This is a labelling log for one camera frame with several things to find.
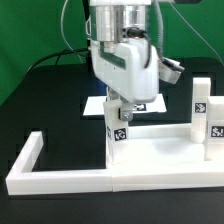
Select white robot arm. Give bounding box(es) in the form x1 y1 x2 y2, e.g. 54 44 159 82
87 0 194 121

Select AprilTag marker sheet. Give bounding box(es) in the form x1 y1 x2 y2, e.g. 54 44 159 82
83 94 167 116

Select white U-shaped frame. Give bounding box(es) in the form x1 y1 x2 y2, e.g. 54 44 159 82
5 130 224 196

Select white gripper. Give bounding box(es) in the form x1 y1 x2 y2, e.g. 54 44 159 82
91 38 184 121

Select white desk top tray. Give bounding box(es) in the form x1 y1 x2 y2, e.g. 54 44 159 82
106 123 221 169

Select grey looping cable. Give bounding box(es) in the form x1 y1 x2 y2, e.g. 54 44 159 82
59 0 84 64

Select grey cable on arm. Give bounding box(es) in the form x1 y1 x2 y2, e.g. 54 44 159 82
151 0 185 73

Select black cables on table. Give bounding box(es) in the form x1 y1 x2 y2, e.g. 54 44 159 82
25 48 90 75

